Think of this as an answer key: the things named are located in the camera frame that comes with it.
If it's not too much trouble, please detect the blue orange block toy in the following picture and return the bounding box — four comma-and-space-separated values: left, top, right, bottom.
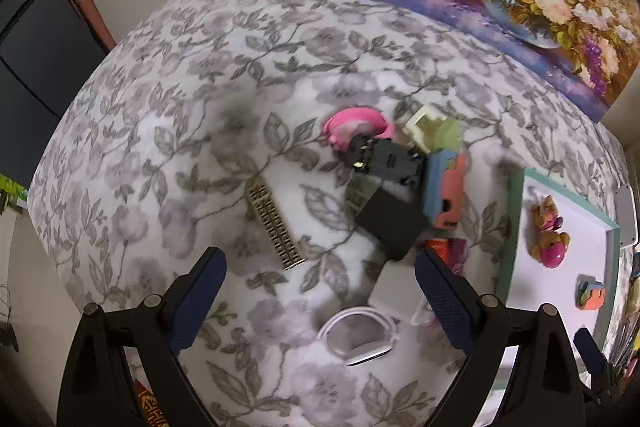
576, 277, 606, 311

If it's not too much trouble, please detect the pink dog toy figure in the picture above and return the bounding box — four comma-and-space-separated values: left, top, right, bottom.
530, 195, 570, 269

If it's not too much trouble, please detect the purple lighter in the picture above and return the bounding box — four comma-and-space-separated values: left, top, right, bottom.
447, 237, 468, 275

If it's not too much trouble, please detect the red white glue bottle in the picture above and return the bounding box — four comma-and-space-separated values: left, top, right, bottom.
422, 237, 450, 265

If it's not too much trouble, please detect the white power adapter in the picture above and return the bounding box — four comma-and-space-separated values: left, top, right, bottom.
368, 261, 426, 325

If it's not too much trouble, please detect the black power adapter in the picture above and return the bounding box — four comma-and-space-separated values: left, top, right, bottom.
345, 176, 428, 261

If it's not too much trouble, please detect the blue pink block toy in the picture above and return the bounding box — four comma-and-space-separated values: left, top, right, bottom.
422, 118, 468, 230

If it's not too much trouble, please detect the gold black patterned lighter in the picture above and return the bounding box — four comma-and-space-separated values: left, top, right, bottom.
244, 176, 306, 270

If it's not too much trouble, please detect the black toy car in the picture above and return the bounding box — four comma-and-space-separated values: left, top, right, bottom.
345, 134, 426, 188

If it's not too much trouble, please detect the cream plastic clip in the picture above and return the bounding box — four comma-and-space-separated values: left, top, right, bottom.
402, 105, 445, 154

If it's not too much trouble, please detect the pink smart watch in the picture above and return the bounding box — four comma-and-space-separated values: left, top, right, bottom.
322, 106, 395, 152

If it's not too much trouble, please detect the teal white box tray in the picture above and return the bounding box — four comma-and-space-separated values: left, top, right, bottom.
496, 168, 620, 348

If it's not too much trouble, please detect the white rectangular device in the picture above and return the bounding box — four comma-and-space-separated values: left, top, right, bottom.
614, 184, 639, 248

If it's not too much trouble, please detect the floral grey white blanket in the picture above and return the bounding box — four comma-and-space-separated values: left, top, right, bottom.
28, 0, 628, 426

